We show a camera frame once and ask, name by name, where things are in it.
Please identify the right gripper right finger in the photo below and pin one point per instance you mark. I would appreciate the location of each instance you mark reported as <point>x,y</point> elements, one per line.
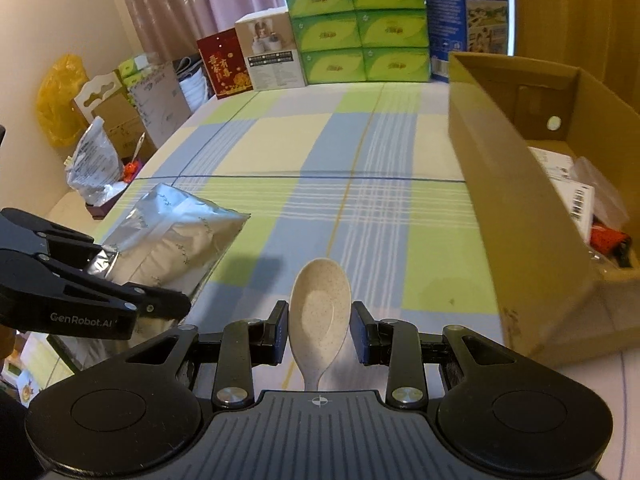
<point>396,345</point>

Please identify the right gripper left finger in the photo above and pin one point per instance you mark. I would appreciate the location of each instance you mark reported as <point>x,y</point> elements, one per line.
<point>245,345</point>

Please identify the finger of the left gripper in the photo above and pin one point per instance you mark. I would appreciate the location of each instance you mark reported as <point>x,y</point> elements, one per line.
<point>32,235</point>
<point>150,301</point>

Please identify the silver foil pouch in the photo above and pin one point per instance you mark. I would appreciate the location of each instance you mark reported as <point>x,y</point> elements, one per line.
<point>170,239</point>

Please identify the beige plastic spoon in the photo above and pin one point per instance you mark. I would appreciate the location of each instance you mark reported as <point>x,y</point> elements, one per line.
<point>319,315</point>

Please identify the red candy packet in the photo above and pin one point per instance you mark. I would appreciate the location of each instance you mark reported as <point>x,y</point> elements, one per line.
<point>606,240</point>

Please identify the green white oral box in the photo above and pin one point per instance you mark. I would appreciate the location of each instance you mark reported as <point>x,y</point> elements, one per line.
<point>578,199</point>

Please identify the clear plastic lid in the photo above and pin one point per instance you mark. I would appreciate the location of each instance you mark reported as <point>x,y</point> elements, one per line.
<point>608,205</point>

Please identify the white blue medicine box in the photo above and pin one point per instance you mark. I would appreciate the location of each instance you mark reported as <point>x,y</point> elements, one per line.
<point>557,166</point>

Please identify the clear plastic bag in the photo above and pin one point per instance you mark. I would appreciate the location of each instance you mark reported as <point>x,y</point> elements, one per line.
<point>94,164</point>

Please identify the yellow plastic bag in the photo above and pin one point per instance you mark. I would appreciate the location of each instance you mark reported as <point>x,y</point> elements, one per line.
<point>56,111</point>

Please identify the checkered tablecloth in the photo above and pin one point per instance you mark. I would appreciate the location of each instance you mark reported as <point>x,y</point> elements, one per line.
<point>363,174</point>

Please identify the brown cardboard box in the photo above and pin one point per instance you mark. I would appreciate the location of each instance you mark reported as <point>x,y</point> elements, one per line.
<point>556,304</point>

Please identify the red gift envelope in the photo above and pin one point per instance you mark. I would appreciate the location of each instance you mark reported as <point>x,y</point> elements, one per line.
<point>224,63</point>

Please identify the white product box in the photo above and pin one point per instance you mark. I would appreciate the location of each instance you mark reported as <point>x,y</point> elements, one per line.
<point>268,45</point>

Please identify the green tissue box pack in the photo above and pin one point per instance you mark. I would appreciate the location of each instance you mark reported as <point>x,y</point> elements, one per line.
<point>361,40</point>

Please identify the blue milk carton box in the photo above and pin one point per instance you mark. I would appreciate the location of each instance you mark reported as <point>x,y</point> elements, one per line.
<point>480,26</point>

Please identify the brown carton with white handle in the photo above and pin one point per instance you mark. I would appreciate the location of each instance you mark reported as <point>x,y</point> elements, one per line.
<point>104,96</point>

